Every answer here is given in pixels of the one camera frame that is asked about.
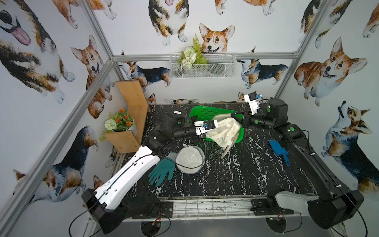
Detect green work glove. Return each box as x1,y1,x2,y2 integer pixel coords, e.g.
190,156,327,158
148,152,178,187

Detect wooden shelf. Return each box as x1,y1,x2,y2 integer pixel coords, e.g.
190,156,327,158
104,81,150,153

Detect white artificial flowers with fern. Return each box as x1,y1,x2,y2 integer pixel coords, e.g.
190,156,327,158
177,35,207,69

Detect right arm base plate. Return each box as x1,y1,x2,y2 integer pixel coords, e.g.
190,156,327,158
250,198,294,216

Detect green plastic basket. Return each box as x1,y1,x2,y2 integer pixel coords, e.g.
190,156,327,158
189,106,245,144

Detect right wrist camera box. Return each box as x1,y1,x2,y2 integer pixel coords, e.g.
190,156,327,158
244,92,262,115

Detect white wire wall basket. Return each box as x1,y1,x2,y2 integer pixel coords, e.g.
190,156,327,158
169,52,236,79

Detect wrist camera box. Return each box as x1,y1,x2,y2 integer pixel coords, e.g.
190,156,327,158
244,92,262,115
194,119,219,135

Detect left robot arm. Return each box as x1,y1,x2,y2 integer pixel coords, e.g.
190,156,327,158
82,111,219,235

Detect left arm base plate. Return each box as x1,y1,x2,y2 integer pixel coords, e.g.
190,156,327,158
132,201,174,219

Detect blue dustpan scoop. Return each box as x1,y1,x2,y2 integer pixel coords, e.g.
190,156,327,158
268,140,291,166

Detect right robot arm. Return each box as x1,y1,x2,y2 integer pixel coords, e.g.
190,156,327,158
231,99,364,229

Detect potted orange flowers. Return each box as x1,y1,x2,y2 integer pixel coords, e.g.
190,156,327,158
99,108,137,142

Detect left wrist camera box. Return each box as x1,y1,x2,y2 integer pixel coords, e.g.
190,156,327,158
194,119,219,135

